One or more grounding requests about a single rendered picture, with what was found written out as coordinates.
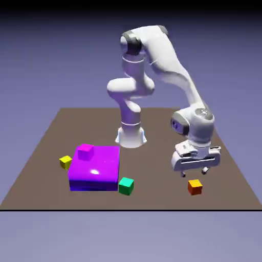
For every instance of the small green cube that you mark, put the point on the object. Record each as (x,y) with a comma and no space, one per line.
(126,185)

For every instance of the small yellow cube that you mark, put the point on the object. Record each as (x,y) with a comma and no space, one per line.
(65,161)

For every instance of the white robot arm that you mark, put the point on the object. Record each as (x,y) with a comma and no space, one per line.
(131,127)

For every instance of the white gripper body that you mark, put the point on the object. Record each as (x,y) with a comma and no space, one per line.
(204,164)

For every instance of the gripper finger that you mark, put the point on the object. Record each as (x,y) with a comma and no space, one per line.
(183,174)
(204,170)

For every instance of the large purple box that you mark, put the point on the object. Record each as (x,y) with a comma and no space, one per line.
(98,167)

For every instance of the small orange cube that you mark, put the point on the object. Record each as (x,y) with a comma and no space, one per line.
(195,187)

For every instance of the small magenta cube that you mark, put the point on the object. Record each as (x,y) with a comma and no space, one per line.
(85,152)

